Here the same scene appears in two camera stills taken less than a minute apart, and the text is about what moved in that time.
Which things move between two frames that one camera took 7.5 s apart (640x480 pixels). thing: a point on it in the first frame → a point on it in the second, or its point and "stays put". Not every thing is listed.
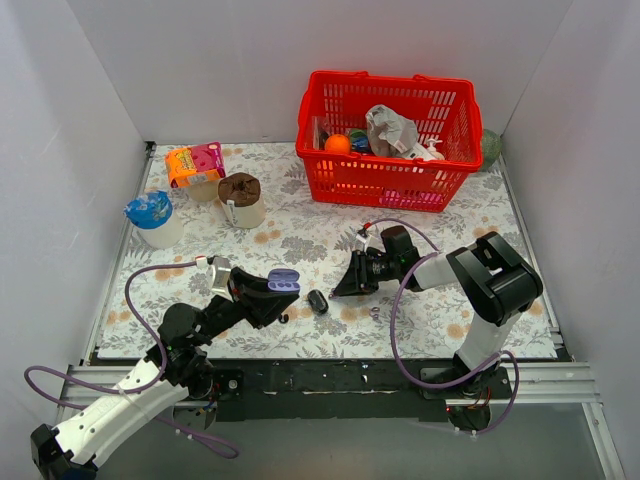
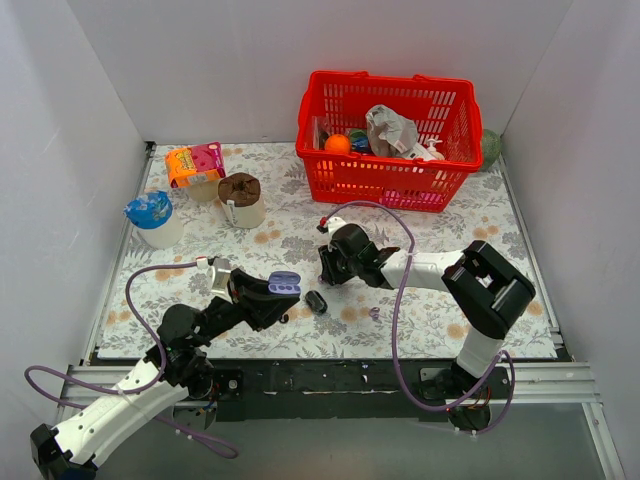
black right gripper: [364, 270] → [331, 265]
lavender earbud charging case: [284, 280] stays put
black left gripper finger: [239, 277] stays put
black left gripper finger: [262, 308] stays put
